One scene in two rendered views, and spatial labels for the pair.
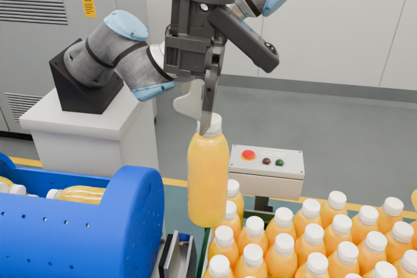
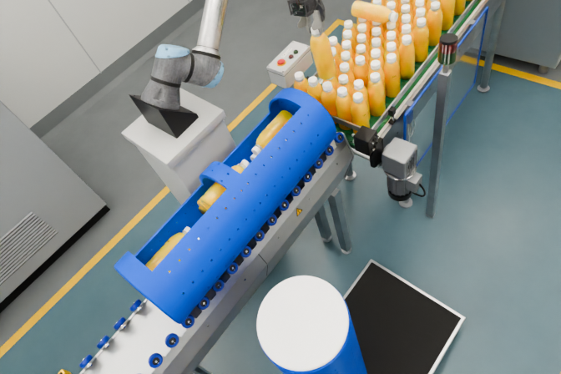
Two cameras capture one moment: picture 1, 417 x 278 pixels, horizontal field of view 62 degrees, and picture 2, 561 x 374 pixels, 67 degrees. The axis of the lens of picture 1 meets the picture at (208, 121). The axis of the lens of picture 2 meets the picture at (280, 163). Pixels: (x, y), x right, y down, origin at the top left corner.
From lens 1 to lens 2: 125 cm
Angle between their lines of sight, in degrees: 36
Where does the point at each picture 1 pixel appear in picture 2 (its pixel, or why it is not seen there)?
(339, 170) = (240, 75)
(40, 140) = (181, 168)
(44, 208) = (288, 128)
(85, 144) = (207, 141)
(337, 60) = (147, 5)
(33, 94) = not seen: outside the picture
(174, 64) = (308, 11)
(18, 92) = not seen: outside the picture
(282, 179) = (303, 58)
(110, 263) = (326, 118)
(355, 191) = (263, 76)
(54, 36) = not seen: outside the picture
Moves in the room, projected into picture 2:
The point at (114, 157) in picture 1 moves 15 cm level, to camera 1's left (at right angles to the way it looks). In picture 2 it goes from (224, 133) to (204, 159)
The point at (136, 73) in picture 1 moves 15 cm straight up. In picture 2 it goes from (207, 70) to (192, 38)
